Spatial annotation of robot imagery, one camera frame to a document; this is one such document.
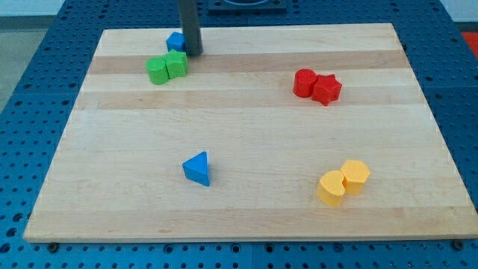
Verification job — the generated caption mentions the yellow hexagon block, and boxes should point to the yellow hexagon block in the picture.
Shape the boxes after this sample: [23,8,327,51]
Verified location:
[340,160,370,194]

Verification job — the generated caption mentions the red star block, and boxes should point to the red star block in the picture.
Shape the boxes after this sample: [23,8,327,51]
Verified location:
[311,74,342,106]

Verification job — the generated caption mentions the blue cube block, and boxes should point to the blue cube block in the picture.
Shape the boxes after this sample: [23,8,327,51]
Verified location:
[166,31,185,52]

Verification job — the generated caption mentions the yellow heart block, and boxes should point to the yellow heart block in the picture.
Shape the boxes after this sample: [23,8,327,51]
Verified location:
[317,170,345,207]

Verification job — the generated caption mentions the blue triangle block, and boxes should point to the blue triangle block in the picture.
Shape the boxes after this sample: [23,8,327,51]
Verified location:
[182,152,210,186]

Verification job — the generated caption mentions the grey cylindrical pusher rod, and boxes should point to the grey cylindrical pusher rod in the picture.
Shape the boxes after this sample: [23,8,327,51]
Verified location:
[178,0,203,57]

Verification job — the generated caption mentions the red cylinder block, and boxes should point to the red cylinder block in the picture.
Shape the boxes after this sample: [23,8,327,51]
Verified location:
[293,69,317,98]

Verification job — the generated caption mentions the green star block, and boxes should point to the green star block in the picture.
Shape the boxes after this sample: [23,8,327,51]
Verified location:
[163,49,189,79]

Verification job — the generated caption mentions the green cylinder block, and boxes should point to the green cylinder block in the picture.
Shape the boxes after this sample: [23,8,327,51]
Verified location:
[145,57,169,84]

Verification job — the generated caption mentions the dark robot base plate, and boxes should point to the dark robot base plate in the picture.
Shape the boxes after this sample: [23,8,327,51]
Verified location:
[208,0,288,14]

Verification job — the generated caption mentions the light wooden board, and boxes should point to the light wooden board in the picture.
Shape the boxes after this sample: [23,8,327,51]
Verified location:
[23,23,477,243]

